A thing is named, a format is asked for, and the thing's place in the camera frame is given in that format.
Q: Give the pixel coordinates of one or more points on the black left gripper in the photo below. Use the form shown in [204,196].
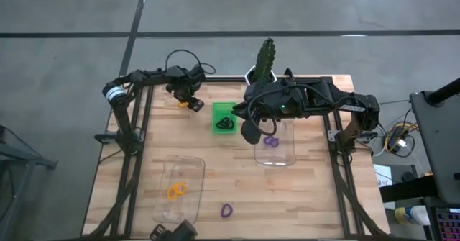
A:
[185,82]

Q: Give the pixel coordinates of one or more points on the white paper sheet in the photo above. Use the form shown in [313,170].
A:
[382,174]

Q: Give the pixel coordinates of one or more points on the black aluminium table frame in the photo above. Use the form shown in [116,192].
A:
[226,78]

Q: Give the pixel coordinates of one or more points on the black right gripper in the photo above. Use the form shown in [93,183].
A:
[260,100]

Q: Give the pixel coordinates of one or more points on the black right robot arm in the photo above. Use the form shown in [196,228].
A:
[359,108]

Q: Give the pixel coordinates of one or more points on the grey metal stand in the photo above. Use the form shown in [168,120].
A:
[21,158]

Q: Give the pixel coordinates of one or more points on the green cactus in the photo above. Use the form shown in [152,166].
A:
[265,59]

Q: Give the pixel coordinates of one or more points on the green plastic bin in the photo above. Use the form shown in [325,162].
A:
[219,108]

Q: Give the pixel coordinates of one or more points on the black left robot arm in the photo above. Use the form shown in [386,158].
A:
[120,118]

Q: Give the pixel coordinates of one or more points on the black beam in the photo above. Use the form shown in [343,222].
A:
[406,190]

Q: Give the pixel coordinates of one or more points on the white bottle yellow cap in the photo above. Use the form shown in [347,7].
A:
[413,215]

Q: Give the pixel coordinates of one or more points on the laptop keyboard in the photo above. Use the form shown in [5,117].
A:
[449,226]

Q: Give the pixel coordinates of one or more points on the black device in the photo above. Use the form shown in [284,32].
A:
[183,232]

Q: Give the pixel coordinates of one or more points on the grey cabinet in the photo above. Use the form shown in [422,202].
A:
[442,144]

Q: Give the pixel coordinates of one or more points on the black pole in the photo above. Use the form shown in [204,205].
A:
[445,90]

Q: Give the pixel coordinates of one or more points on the clear plastic container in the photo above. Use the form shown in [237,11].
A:
[280,154]
[179,212]

